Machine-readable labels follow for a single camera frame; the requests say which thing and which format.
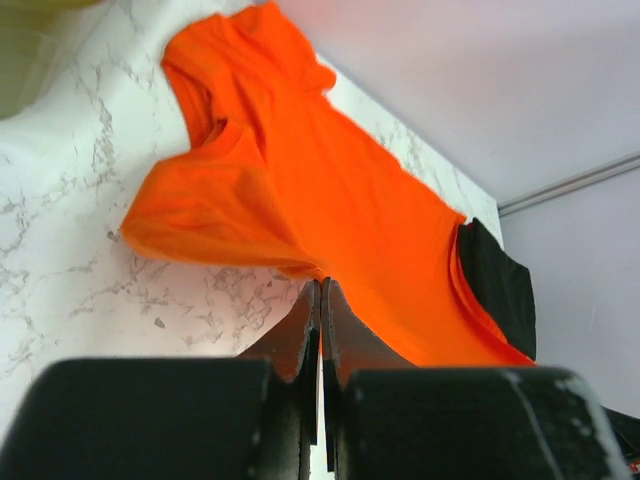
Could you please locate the olive green plastic bin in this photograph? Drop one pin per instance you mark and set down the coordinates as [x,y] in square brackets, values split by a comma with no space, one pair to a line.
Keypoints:
[38,38]

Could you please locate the right aluminium frame post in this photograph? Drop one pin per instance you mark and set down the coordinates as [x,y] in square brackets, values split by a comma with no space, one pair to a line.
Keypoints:
[569,185]

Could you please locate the orange t shirt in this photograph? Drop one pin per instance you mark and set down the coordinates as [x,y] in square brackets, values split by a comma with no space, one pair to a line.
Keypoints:
[277,177]

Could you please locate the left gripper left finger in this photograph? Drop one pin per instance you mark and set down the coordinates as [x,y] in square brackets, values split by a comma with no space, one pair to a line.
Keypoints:
[253,416]

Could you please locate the folded black t shirt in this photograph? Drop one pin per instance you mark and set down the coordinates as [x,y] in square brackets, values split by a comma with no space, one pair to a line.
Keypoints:
[500,285]

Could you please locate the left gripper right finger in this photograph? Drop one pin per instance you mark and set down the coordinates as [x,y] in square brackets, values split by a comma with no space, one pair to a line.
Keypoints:
[387,419]

